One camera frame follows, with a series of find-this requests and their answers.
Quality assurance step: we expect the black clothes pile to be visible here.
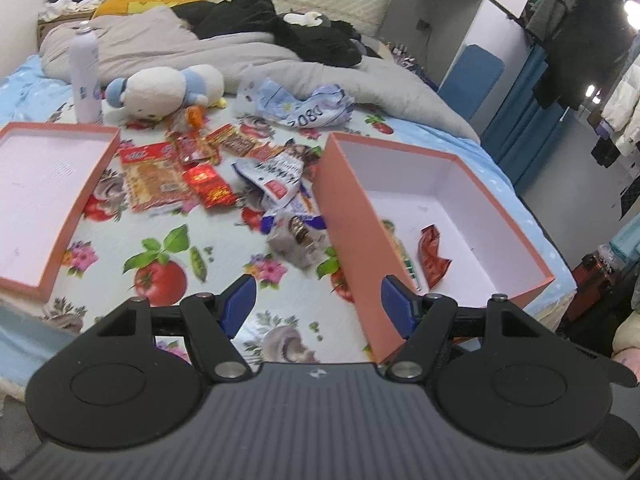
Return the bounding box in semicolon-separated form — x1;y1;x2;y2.
172;0;363;68

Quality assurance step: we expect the orange cardboard box lid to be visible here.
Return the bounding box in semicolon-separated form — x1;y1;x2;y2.
0;121;121;302

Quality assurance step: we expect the white blue plush toy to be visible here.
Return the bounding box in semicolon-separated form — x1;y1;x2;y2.
105;64;227;121

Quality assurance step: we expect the shiny red snack packet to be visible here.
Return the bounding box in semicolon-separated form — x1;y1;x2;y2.
182;164;239;209

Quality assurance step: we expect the brown red snack packet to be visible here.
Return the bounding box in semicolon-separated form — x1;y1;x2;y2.
417;224;452;289

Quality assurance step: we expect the cat print snack packet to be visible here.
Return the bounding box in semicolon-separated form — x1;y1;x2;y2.
287;142;323;183

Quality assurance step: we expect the orange plastic wrapper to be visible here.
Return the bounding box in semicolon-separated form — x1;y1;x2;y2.
182;105;207;132

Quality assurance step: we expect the blue curtain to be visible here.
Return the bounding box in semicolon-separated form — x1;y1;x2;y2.
480;45;566;196

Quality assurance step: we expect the light blue bed sheet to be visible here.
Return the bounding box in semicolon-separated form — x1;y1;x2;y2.
0;55;576;306

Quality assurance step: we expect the fruit printed mat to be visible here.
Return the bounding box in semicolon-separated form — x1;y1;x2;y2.
0;72;501;366

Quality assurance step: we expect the blue chair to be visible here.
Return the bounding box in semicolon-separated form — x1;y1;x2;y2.
437;44;505;126

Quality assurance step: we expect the small red snack packet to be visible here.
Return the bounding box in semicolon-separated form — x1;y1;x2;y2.
247;142;286;162

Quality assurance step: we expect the yellow cloth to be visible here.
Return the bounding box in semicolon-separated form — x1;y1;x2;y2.
92;0;208;18

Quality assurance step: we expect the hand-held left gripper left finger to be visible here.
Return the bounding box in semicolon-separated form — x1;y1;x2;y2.
95;275;258;382

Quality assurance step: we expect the dark red box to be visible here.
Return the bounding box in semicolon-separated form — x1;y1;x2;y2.
570;252;628;333

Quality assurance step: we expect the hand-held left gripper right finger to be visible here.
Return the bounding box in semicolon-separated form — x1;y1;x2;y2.
381;275;551;382

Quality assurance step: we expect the blue white noodle snack packet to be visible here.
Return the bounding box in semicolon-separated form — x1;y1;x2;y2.
260;195;328;268

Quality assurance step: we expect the brown cardboard box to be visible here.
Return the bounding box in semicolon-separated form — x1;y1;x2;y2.
36;10;96;48

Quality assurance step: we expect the hanging black coat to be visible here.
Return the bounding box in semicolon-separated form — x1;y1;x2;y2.
532;0;633;111

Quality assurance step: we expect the white spray can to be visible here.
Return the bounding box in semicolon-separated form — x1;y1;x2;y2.
68;21;103;125

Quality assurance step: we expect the grey blanket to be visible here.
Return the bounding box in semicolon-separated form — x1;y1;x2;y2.
40;7;481;143

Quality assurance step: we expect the hanging white jacket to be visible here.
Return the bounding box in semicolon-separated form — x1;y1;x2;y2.
600;60;640;161

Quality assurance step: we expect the white snack packet red label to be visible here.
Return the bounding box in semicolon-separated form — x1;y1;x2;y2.
232;156;307;211

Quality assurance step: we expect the hanging grey coat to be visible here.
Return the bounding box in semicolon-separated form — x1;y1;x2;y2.
525;0;583;46

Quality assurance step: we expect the crumpled blue white plastic bag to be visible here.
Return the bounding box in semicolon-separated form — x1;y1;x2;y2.
236;77;357;132

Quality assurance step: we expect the orange cardboard box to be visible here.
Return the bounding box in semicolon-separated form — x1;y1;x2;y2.
312;131;555;365

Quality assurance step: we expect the large red orange snack packet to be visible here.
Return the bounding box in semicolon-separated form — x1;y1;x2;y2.
118;141;200;214

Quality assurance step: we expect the green striped snack packet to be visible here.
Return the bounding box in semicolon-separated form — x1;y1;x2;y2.
382;219;424;291

